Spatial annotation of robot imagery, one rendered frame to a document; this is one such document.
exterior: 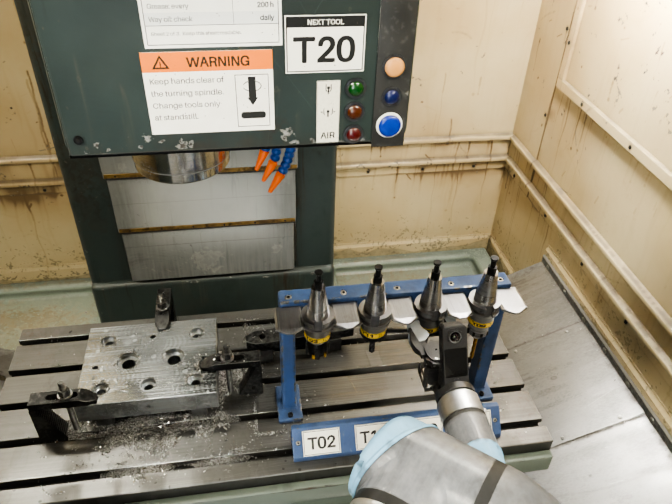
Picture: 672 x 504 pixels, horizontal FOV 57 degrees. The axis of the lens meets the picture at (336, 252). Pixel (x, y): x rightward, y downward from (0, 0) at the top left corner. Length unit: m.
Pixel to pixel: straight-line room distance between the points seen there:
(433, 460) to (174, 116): 0.51
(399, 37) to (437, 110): 1.26
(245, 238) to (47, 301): 0.87
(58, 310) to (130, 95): 1.54
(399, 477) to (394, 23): 0.52
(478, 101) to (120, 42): 1.47
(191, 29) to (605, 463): 1.29
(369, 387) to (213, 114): 0.85
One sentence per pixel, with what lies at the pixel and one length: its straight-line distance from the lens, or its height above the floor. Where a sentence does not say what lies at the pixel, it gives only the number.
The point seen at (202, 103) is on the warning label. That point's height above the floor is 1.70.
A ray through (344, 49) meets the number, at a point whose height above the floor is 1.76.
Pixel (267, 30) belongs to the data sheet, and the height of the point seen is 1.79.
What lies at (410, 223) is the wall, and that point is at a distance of 2.26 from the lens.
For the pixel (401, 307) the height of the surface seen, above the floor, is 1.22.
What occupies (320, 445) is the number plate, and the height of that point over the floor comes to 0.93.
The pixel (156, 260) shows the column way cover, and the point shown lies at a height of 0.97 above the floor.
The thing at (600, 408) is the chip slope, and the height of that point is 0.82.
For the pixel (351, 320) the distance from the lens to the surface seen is 1.17.
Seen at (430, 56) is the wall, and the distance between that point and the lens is 1.98.
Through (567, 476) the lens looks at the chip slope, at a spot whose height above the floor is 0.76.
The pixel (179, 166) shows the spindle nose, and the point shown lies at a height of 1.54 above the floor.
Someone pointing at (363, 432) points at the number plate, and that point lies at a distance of 1.34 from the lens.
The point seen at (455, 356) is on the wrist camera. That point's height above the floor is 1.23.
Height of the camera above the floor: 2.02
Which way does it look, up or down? 37 degrees down
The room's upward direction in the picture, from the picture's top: 2 degrees clockwise
